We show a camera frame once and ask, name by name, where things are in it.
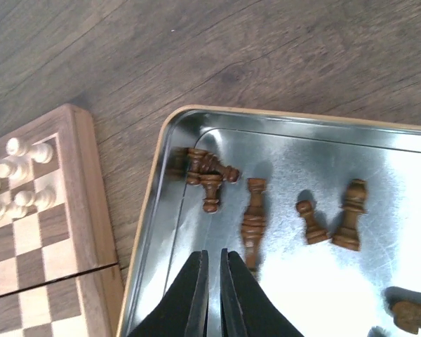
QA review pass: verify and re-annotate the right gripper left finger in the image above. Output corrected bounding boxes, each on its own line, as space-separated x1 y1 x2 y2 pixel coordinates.
128 250 209 337

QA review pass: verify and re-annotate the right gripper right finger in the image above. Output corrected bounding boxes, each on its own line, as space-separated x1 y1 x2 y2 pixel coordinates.
220 249 302 336

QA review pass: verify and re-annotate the dark wooden chess piece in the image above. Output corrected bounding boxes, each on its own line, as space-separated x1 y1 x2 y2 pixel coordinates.
241 178 267 275
332 179 368 251
200 174 222 213
295 200 329 245
187 148 240 185
392 301 421 335

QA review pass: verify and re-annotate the wooden chess board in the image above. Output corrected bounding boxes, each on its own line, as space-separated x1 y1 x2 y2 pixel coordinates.
0 104 123 336

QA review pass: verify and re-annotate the light wooden chess piece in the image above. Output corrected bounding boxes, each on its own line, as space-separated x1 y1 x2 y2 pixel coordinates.
34 186 56 211
12 190 36 218
6 138 31 157
30 143 53 164

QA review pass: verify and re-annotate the yellow rimmed metal tin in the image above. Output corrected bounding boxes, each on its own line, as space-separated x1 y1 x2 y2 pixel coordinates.
116 105 421 336

